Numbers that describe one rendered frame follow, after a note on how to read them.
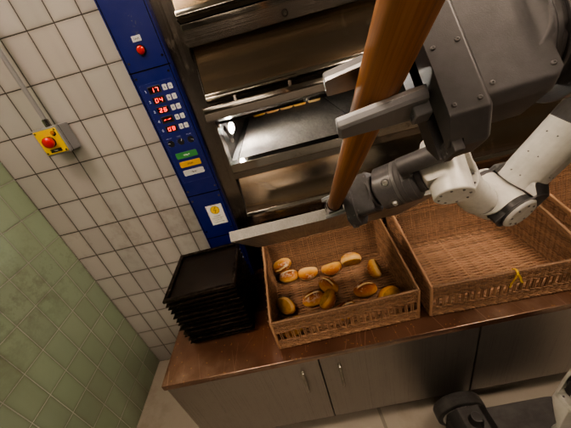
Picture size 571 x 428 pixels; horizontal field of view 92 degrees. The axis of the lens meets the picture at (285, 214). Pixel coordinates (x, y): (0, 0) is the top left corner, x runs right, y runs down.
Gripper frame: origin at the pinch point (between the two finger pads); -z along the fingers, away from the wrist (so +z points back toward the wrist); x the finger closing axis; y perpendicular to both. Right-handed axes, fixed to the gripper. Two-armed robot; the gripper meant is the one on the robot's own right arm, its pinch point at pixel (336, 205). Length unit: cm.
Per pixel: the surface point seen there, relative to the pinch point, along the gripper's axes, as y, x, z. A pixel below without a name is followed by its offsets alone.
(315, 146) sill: -43, 35, -25
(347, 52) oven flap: -35, 58, 2
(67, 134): 29, 56, -88
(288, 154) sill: -36, 35, -36
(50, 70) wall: 34, 75, -78
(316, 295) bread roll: -42, -26, -43
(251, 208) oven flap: -33, 18, -61
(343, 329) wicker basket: -37, -39, -31
